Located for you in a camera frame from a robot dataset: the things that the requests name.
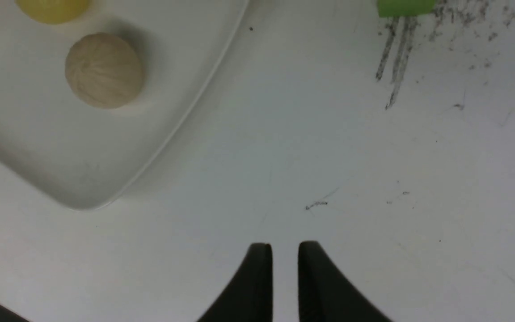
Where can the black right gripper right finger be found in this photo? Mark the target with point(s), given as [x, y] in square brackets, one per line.
[325, 294]

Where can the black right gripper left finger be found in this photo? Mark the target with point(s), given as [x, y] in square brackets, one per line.
[248, 297]

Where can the white steamed bun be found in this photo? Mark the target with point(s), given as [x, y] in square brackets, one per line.
[104, 71]

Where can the yellow steamed bun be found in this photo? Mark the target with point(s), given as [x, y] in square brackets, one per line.
[53, 12]

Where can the white rectangular plate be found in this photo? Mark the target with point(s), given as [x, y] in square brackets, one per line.
[85, 157]

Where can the green cube block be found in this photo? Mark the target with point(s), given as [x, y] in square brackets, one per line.
[404, 8]

